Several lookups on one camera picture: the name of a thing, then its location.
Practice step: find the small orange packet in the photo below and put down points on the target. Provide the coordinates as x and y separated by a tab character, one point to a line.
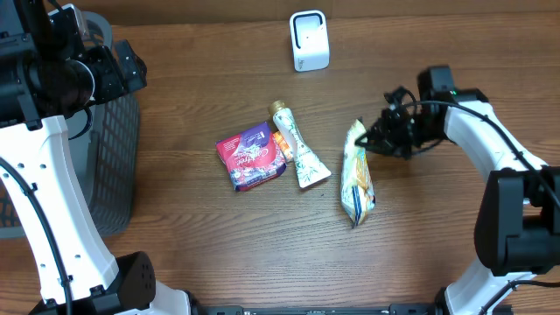
284	146

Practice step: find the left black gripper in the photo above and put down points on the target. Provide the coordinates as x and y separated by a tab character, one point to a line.
116	83

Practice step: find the white bottle gold cap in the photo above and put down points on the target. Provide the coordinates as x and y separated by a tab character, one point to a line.
310	169

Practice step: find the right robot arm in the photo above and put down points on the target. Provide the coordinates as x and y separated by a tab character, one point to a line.
516	235

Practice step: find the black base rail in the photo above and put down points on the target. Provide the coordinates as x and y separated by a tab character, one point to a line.
306	310

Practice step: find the dark grey plastic basket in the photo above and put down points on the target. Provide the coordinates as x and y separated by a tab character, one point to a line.
104	159

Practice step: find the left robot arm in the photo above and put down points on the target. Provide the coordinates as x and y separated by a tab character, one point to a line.
77	272

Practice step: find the yellow wipes package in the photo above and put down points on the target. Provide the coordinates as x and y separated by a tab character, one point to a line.
356	188

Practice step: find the white barcode scanner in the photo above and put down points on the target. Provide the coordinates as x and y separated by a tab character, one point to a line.
309	39

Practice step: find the purple red pad package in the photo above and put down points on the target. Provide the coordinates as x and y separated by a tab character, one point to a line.
251	157

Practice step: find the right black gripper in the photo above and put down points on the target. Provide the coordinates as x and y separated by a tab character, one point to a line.
383	140

